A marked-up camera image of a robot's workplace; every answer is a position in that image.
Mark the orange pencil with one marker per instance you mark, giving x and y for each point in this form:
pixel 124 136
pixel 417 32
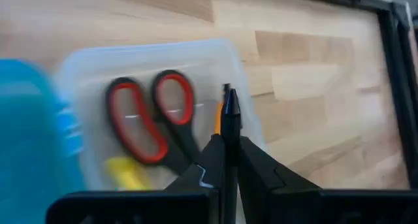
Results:
pixel 218 119

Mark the black metal table frame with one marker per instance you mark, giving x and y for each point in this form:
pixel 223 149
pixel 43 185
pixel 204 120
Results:
pixel 396 87

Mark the black pen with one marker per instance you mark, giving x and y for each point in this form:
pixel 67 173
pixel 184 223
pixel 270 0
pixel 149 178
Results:
pixel 230 126

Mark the clear plastic supply box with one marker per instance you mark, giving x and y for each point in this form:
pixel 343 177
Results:
pixel 147 57

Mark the blue plastic box lid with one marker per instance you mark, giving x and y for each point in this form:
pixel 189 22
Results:
pixel 26 136

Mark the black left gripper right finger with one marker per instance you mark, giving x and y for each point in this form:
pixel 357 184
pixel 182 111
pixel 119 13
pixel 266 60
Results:
pixel 258 178

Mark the yellow highlighter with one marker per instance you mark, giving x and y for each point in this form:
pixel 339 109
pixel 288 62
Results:
pixel 127 173

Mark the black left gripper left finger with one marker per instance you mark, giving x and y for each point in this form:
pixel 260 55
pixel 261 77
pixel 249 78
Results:
pixel 209 171

